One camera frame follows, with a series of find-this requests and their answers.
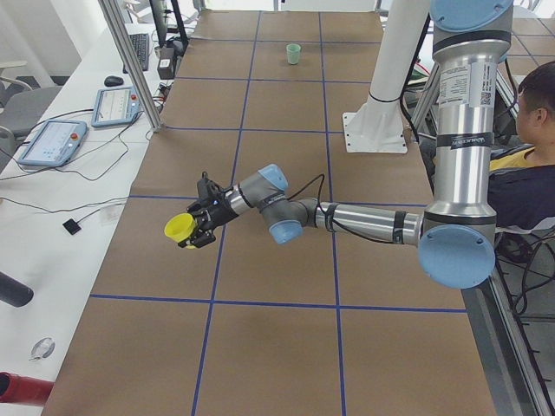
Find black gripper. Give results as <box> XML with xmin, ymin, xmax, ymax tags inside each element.
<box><xmin>178</xmin><ymin>192</ymin><xmax>238</xmax><ymax>249</ymax></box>

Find yellow plastic cup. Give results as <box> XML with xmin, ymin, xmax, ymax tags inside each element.
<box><xmin>164</xmin><ymin>213</ymin><xmax>197</xmax><ymax>248</ymax></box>

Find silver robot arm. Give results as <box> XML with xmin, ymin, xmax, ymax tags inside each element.
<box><xmin>165</xmin><ymin>1</ymin><xmax>513</xmax><ymax>289</ymax></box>

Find green plastic cup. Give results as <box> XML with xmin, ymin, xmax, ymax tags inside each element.
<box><xmin>286</xmin><ymin>43</ymin><xmax>302</xmax><ymax>65</ymax></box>

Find small black square pad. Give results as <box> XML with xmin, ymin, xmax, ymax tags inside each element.
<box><xmin>62</xmin><ymin>218</ymin><xmax>82</xmax><ymax>235</ymax></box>

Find far blue teach pendant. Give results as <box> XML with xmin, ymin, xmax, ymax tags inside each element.
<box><xmin>91</xmin><ymin>87</ymin><xmax>141</xmax><ymax>128</ymax></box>

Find blue teach pendant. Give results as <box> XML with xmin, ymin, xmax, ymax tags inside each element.
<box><xmin>91</xmin><ymin>87</ymin><xmax>141</xmax><ymax>128</ymax></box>
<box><xmin>17</xmin><ymin>120</ymin><xmax>88</xmax><ymax>167</ymax></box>

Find black power adapter box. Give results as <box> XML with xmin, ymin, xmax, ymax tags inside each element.
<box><xmin>157</xmin><ymin>47</ymin><xmax>176</xmax><ymax>80</ymax></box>

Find near blue teach pendant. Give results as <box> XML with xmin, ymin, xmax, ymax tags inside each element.
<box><xmin>17</xmin><ymin>120</ymin><xmax>88</xmax><ymax>167</ymax></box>

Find black computer mouse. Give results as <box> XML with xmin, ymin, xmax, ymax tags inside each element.
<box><xmin>104</xmin><ymin>75</ymin><xmax>124</xmax><ymax>88</ymax></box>

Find black keyboard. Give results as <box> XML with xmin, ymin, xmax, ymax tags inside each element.
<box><xmin>128</xmin><ymin>34</ymin><xmax>150</xmax><ymax>71</ymax></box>

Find black cylinder bottle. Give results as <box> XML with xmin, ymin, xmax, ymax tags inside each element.
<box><xmin>1</xmin><ymin>273</ymin><xmax>34</xmax><ymax>308</ymax></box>

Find grey office chair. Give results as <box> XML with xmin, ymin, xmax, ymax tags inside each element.
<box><xmin>1</xmin><ymin>75</ymin><xmax>62</xmax><ymax>153</ymax></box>

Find black computer monitor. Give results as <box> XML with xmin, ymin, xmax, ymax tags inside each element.
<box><xmin>149</xmin><ymin>0</ymin><xmax>168</xmax><ymax>48</ymax></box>

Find red cylinder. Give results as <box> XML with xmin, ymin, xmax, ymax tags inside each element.
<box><xmin>1</xmin><ymin>372</ymin><xmax>54</xmax><ymax>406</ymax></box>

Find seated person in dark jacket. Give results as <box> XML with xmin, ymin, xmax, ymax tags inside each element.
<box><xmin>488</xmin><ymin>62</ymin><xmax>554</xmax><ymax>233</ymax></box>

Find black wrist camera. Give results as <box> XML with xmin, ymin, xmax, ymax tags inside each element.
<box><xmin>197</xmin><ymin>171</ymin><xmax>223</xmax><ymax>202</ymax></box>

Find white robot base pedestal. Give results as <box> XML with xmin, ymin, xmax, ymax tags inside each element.
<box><xmin>343</xmin><ymin>0</ymin><xmax>430</xmax><ymax>153</ymax></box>

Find aluminium frame post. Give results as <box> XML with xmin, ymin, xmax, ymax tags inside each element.
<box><xmin>98</xmin><ymin>0</ymin><xmax>162</xmax><ymax>133</ymax></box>

